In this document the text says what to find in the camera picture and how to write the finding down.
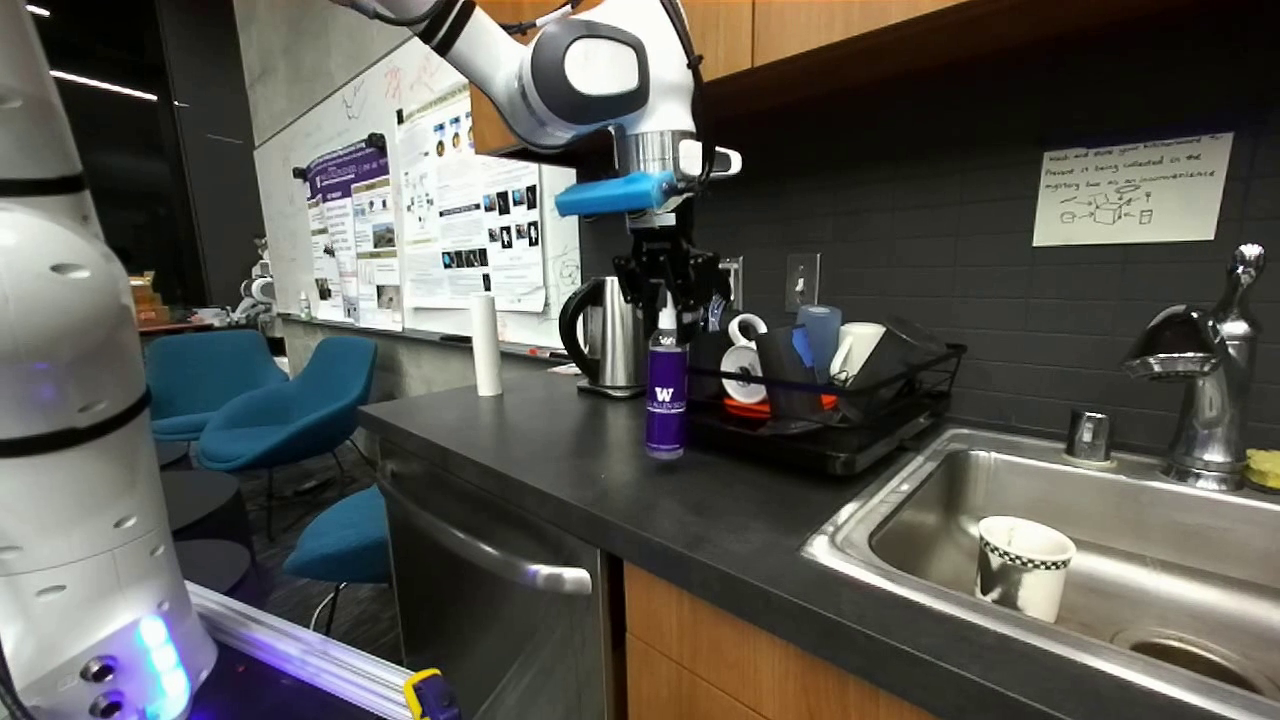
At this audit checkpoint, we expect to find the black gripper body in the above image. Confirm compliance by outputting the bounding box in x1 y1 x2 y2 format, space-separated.
619 215 725 317

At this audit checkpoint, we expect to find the purple pump bottle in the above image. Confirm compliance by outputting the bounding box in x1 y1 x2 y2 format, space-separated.
643 300 694 466

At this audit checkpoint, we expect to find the white paper towel roll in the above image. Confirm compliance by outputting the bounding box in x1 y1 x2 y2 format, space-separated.
467 287 508 399

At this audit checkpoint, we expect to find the stainless steel electric kettle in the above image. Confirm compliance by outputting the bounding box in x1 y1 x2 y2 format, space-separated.
558 271 658 404

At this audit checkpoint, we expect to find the red dish item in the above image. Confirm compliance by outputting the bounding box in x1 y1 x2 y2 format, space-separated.
721 398 779 429

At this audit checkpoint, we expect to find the blue cup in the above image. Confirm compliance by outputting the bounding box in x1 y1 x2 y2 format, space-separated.
792 304 847 384

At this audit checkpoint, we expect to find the white cup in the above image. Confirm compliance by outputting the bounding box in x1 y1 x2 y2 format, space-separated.
829 320 891 392

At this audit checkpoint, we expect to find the black dish drying rack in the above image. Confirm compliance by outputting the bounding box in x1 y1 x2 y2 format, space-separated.
665 312 971 485

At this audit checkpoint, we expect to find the purple header poster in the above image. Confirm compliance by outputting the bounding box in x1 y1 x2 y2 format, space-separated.
293 134 406 332

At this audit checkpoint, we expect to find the stainless steel sink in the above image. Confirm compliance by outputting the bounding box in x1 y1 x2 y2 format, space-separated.
796 419 1280 720

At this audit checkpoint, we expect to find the stainless steel dishwasher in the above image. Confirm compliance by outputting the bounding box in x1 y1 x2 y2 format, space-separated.
378 444 623 720

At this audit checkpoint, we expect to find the wooden base cabinet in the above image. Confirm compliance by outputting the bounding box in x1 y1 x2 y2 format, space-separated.
619 558 936 720

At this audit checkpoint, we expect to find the blue shell chair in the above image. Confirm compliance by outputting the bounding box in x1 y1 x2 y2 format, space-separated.
141 327 293 453
195 332 385 482
279 482 400 593

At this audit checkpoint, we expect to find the white patterned mug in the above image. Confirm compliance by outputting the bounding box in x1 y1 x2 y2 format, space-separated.
967 511 1082 629

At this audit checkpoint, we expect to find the robot cart with yellow corner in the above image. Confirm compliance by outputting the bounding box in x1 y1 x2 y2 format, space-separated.
183 582 463 720

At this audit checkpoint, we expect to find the chrome faucet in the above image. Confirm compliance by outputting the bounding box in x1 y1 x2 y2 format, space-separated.
1124 241 1274 497

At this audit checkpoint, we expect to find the ceiling light strip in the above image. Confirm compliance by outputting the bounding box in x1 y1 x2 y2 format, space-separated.
48 70 167 114

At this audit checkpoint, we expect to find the yellow sponge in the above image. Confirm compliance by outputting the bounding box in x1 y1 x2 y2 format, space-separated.
1242 444 1280 497

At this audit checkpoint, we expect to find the white ring-shaped dish item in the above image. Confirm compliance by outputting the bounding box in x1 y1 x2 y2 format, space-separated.
716 312 776 411

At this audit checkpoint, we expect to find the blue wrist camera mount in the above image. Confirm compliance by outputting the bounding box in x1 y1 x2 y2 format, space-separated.
551 168 682 220

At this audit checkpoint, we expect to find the white wall whiteboard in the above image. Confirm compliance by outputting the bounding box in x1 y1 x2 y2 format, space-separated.
251 36 585 367

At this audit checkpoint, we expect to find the white paper wall note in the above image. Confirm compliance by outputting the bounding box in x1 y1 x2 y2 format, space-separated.
1027 130 1242 254

